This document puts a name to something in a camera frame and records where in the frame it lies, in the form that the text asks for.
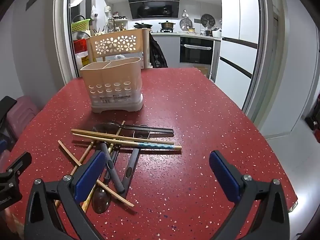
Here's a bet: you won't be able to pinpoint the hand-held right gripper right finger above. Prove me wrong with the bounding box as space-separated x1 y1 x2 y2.
209 151 290 240

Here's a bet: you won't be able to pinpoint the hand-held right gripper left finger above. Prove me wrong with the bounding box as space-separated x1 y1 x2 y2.
24 151 107 240

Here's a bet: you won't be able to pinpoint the beige plastic utensil holder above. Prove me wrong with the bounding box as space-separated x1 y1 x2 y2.
79 57 145 113

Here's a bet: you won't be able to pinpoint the black chair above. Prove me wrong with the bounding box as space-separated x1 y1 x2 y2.
0 96 18 140

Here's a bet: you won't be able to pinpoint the cardboard box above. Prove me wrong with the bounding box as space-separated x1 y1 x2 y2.
194 66 209 77

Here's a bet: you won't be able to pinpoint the white refrigerator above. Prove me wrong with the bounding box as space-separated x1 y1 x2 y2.
214 0 261 109

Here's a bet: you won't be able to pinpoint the red plastic basket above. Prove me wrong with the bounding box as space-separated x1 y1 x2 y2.
73 39 90 54

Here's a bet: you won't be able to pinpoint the black built-in oven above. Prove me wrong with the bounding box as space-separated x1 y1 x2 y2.
179 37 214 65

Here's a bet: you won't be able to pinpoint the steel mixing bowl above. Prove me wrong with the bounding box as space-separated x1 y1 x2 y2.
72 30 90 40

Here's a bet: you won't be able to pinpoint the black hanging bag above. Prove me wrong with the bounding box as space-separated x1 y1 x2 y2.
149 32 168 68

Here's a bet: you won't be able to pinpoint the green plastic basket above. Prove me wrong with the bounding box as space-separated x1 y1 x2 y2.
71 19 91 33

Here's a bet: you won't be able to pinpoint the white spice rack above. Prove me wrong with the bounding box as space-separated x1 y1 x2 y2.
107 16 129 33

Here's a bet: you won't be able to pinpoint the grey round steamer rack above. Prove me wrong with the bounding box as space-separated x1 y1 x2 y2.
201 13 215 27

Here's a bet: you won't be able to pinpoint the round metal strainer plate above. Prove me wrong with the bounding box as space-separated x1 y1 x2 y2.
179 18 192 30

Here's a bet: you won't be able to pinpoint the black range hood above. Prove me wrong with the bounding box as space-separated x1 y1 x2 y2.
127 0 181 19

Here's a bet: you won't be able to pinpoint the dark items by wall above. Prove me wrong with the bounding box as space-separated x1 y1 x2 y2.
306 92 320 136

